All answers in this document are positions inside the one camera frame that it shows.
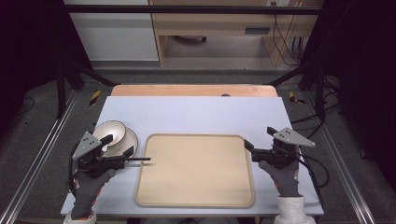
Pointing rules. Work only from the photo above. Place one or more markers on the black metal frame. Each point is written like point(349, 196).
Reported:
point(193, 9)

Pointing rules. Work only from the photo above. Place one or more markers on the person's right hand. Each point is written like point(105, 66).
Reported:
point(285, 180)

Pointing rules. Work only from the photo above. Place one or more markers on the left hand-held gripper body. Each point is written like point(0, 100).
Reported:
point(87, 147)

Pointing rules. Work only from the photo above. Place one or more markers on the black curtain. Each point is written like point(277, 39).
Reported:
point(28, 43)
point(361, 62)

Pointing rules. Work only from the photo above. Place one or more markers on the thin black stick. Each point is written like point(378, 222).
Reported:
point(141, 159)

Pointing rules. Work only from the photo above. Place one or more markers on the wooden desk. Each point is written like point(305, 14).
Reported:
point(211, 23)

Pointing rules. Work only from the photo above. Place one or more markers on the pale blue board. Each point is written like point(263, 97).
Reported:
point(193, 115)

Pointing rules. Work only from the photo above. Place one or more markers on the aluminium rail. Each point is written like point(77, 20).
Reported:
point(345, 174)
point(40, 155)

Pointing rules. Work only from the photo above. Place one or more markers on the white plate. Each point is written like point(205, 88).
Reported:
point(129, 140)

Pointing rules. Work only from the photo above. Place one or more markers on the beige tray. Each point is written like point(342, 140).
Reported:
point(196, 171)

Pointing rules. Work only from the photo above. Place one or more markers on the person's left hand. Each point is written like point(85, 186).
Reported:
point(87, 193)

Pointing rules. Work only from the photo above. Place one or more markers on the white bowl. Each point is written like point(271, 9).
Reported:
point(112, 132)

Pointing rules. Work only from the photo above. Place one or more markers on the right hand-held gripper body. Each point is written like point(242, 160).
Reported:
point(285, 149)

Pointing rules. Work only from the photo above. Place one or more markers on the white cabinet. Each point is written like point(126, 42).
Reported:
point(115, 34)

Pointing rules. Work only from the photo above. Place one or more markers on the wooden table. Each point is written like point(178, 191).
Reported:
point(186, 90)

